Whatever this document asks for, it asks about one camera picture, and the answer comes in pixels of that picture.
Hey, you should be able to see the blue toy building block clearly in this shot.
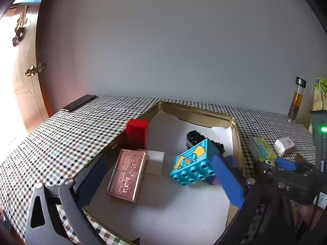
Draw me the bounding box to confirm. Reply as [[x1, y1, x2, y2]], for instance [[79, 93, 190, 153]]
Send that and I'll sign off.
[[170, 138, 220, 186]]

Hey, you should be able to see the copper metal lighter case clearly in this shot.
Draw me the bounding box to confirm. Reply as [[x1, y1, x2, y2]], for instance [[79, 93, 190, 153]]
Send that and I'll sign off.
[[106, 149, 149, 203]]

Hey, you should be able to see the white cigarette-style box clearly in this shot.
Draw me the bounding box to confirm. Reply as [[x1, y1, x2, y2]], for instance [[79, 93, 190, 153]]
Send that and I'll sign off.
[[273, 137, 295, 157]]

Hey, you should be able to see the green card pack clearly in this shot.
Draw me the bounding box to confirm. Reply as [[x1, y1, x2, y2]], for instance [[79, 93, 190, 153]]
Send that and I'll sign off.
[[248, 137, 276, 166]]

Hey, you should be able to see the black comb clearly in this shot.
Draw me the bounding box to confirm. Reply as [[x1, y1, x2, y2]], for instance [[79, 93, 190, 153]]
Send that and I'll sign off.
[[186, 130, 225, 154]]

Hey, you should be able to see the glass tea bottle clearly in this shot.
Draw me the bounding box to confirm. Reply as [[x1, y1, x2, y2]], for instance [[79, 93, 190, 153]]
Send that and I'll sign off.
[[287, 77, 307, 122]]

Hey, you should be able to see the gold metal tin tray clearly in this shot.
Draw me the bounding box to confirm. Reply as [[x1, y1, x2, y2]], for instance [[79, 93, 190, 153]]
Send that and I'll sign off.
[[85, 101, 244, 244]]

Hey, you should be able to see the green patterned cloth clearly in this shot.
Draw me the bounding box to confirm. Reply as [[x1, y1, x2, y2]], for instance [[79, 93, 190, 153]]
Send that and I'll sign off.
[[312, 77, 327, 111]]

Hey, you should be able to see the checkered tablecloth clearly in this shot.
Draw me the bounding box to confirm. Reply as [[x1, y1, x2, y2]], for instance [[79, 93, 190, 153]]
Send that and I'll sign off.
[[1, 96, 315, 238]]

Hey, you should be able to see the red small box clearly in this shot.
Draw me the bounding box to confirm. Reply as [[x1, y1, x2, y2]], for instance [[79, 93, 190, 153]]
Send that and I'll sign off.
[[126, 119, 148, 150]]

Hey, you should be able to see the wooden door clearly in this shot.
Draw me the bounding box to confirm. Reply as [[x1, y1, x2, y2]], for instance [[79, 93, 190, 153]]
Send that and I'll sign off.
[[1, 0, 53, 133]]

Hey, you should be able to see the black remote control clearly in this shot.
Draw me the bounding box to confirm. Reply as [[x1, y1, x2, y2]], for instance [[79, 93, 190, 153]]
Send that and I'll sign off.
[[62, 95, 96, 112]]

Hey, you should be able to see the door decoration ornament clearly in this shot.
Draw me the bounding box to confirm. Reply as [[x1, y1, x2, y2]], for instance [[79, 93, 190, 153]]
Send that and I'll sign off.
[[12, 6, 28, 47]]

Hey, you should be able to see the brass door handle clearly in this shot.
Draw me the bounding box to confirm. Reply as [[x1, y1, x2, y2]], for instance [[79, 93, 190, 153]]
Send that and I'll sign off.
[[24, 62, 47, 77]]

